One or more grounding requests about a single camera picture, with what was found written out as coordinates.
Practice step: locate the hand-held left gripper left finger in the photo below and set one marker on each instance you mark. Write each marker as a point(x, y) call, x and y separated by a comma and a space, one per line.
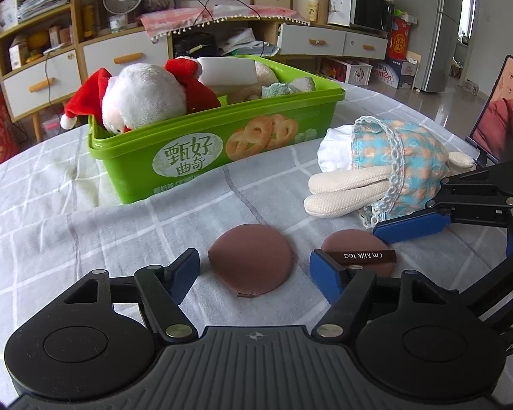
point(184, 275)

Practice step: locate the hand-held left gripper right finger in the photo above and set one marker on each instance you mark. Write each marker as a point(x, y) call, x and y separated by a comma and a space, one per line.
point(327, 277)

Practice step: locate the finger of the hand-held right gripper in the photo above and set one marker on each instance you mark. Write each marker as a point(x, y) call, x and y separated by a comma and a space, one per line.
point(410, 226)
point(479, 186)

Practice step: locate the brown makeup puff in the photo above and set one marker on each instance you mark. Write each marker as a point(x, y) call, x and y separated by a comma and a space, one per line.
point(250, 260)
point(350, 239)

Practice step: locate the rabbit doll blue dotted dress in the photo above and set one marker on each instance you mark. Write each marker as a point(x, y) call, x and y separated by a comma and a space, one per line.
point(406, 158)

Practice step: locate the green cookie tin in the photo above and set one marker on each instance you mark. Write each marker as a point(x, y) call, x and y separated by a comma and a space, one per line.
point(196, 153)

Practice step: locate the white plush red hat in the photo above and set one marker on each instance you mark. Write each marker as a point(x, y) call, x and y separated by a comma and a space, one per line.
point(141, 94)

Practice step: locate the grey soft cloth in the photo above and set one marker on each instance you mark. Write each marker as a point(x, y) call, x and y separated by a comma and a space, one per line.
point(266, 72)

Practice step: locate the black phone stand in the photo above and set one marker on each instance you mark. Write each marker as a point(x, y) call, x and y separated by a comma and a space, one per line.
point(481, 153)

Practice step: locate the smartphone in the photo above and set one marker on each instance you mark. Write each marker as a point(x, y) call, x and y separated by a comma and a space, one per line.
point(504, 111)

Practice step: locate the grey checked blanket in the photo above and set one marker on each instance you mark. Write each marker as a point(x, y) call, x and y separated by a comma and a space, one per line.
point(68, 230)

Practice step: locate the white red printed carton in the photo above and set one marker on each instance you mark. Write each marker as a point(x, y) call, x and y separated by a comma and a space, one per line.
point(397, 74)

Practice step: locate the grey refrigerator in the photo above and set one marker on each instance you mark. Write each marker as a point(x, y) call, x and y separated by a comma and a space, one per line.
point(444, 30)

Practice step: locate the red printed tin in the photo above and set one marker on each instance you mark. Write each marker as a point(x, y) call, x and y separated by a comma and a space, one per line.
point(401, 38)

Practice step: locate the white patterned box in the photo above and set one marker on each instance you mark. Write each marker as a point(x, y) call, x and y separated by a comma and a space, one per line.
point(346, 71)

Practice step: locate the microwave oven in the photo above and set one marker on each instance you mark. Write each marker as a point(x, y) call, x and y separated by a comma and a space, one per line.
point(370, 10)

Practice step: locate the white paper drawing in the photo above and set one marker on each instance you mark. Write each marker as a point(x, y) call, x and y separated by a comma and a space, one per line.
point(340, 6)

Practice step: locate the white and blue cloths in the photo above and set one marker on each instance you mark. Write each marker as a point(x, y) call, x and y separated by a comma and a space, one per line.
point(243, 40)

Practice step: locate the glass jar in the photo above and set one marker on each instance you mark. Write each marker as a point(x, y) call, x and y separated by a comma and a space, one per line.
point(117, 23)

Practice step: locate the pink tasselled cloth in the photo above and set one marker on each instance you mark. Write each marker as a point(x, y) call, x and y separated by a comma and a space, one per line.
point(222, 15)

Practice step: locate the yellow bottle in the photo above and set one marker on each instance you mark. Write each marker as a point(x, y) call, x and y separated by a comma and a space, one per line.
point(89, 21)

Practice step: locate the yellow shelf item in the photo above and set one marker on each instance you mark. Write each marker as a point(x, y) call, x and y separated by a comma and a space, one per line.
point(38, 40)

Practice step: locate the small white carton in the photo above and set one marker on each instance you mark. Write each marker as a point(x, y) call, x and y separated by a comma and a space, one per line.
point(18, 53)

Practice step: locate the wooden cabinet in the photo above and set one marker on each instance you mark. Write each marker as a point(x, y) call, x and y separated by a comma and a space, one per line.
point(76, 17)

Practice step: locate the stack of papers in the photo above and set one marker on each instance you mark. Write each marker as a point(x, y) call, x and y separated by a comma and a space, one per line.
point(45, 2)

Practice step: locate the white cardboard box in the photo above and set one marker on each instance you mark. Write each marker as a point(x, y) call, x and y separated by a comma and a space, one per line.
point(6, 13)

